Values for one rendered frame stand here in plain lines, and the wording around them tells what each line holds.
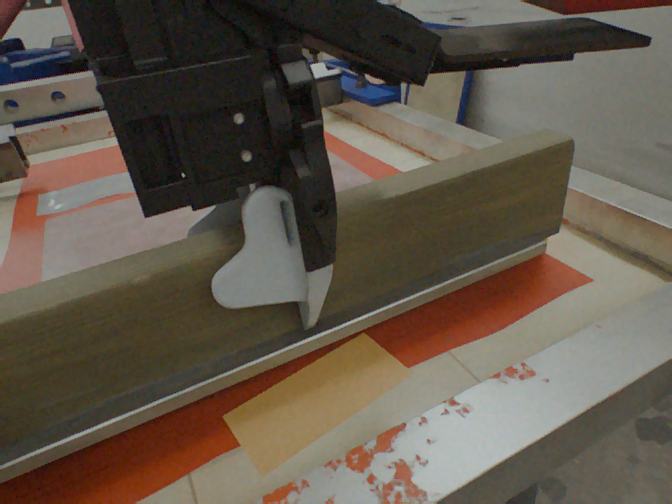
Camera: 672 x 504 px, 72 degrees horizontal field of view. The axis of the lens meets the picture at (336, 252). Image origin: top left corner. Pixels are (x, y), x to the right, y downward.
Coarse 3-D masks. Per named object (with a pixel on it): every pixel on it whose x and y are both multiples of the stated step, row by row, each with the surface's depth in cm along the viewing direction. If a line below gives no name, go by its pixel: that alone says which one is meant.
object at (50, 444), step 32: (480, 256) 32; (512, 256) 31; (416, 288) 29; (448, 288) 30; (320, 320) 28; (352, 320) 27; (384, 320) 28; (256, 352) 26; (288, 352) 26; (160, 384) 24; (192, 384) 24; (224, 384) 25; (96, 416) 23; (128, 416) 23; (0, 448) 22; (32, 448) 22; (64, 448) 22; (0, 480) 21
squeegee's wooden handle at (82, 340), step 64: (384, 192) 26; (448, 192) 28; (512, 192) 30; (128, 256) 23; (192, 256) 23; (384, 256) 28; (448, 256) 30; (0, 320) 20; (64, 320) 21; (128, 320) 22; (192, 320) 24; (256, 320) 26; (0, 384) 21; (64, 384) 22; (128, 384) 24
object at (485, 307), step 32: (352, 160) 58; (544, 256) 37; (480, 288) 34; (512, 288) 34; (544, 288) 34; (416, 320) 32; (448, 320) 32; (480, 320) 32; (512, 320) 31; (320, 352) 30; (416, 352) 30
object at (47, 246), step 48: (48, 192) 58; (48, 240) 47; (96, 240) 46; (144, 240) 45; (0, 288) 40; (240, 384) 29; (144, 432) 26; (192, 432) 26; (48, 480) 24; (96, 480) 24; (144, 480) 24
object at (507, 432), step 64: (64, 128) 72; (384, 128) 63; (448, 128) 54; (576, 192) 39; (640, 192) 37; (640, 256) 35; (640, 320) 25; (512, 384) 23; (576, 384) 22; (640, 384) 23; (384, 448) 20; (448, 448) 20; (512, 448) 20; (576, 448) 22
